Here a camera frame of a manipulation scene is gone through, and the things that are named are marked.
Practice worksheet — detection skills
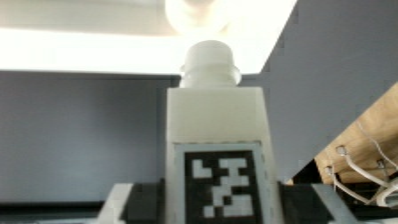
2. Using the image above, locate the white square tabletop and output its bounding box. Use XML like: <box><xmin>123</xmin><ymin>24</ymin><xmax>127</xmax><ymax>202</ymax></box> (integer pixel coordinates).
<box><xmin>0</xmin><ymin>0</ymin><xmax>299</xmax><ymax>75</ymax></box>

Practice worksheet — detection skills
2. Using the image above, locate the wooden shelf with cables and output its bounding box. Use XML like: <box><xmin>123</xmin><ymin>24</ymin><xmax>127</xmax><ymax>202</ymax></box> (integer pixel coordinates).
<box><xmin>315</xmin><ymin>82</ymin><xmax>398</xmax><ymax>209</ymax></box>

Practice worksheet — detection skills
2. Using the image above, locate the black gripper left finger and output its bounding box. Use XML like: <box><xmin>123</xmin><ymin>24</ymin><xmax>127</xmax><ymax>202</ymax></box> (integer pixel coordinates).
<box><xmin>96</xmin><ymin>181</ymin><xmax>164</xmax><ymax>224</ymax></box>

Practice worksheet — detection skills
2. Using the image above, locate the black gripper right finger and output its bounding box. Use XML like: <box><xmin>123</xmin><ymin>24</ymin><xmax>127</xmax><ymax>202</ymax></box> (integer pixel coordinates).
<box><xmin>279</xmin><ymin>184</ymin><xmax>359</xmax><ymax>224</ymax></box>

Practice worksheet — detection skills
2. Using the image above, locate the white leg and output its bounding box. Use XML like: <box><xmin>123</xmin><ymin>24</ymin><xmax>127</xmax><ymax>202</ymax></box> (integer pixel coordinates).
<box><xmin>166</xmin><ymin>40</ymin><xmax>285</xmax><ymax>224</ymax></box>

